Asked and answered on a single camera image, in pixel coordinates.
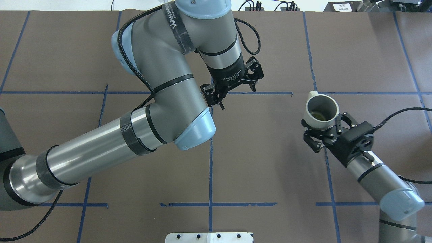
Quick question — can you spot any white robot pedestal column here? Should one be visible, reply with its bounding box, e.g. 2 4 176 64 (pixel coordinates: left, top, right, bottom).
165 232 254 243

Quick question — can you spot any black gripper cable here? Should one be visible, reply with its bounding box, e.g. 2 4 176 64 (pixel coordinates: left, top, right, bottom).
373 107 432 184
116 3 262 98

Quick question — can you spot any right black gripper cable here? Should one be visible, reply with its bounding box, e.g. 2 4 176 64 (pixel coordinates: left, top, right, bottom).
373 107 432 184

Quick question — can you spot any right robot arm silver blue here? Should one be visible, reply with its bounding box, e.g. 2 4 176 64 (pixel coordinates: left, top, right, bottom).
301 112 431 243

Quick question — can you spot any white paper label card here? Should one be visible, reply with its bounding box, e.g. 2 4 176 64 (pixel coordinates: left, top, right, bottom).
333 3 353 12

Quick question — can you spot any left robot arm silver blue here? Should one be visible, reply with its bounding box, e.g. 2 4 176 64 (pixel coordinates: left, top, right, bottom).
1 0 263 211

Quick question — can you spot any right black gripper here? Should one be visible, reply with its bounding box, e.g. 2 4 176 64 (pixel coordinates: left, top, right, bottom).
303 112 374 168

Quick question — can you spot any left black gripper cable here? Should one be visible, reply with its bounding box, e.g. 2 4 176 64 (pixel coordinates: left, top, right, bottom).
116 3 262 98

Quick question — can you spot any white mug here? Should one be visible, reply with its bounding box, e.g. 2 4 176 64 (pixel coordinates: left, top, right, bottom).
303 91 340 130

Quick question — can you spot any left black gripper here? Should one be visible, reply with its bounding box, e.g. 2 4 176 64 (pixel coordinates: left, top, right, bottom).
200 57 264 110

